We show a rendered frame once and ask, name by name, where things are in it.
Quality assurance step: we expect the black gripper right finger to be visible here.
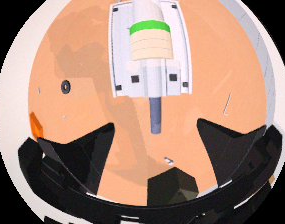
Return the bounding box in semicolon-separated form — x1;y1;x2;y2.
197;119;267;188

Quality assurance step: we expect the green spacer ring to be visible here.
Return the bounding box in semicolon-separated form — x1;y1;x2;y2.
129;20;171;36

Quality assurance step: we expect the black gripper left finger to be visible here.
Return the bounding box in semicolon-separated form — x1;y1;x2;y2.
37;123;115;196

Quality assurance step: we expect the orange open tray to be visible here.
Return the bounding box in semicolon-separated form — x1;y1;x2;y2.
30;112;44;140

